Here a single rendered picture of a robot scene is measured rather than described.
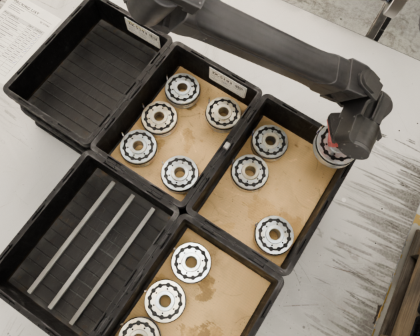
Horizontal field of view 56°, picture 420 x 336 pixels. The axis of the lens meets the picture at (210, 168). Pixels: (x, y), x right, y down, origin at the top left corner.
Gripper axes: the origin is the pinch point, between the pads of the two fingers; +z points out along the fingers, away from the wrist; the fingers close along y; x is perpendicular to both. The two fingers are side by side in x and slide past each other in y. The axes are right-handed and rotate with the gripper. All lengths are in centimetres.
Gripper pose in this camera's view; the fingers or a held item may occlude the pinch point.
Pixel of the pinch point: (340, 141)
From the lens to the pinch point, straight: 96.4
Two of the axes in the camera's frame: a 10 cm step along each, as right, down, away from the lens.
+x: -0.7, -9.5, 3.0
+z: -0.4, 3.0, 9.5
